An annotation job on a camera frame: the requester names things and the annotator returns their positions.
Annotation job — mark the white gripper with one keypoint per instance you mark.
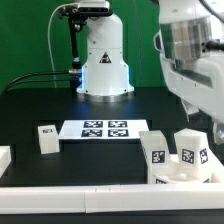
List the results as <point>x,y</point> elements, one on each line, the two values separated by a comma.
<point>201,87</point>

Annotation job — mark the white round stool seat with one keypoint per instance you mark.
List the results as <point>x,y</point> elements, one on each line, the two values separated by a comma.
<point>172,173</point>

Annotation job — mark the white left fence piece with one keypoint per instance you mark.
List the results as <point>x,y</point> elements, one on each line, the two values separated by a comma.
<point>5,158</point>

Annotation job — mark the white fence wall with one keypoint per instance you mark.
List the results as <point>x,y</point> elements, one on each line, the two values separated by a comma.
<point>115,198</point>

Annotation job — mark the white marker base plate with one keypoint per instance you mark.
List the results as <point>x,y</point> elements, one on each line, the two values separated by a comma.
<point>102,129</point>

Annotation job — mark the grey overhead camera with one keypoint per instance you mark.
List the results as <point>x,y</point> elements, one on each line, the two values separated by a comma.
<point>94,8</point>

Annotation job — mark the black camera stand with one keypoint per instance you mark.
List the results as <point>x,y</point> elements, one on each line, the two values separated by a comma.
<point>74,27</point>

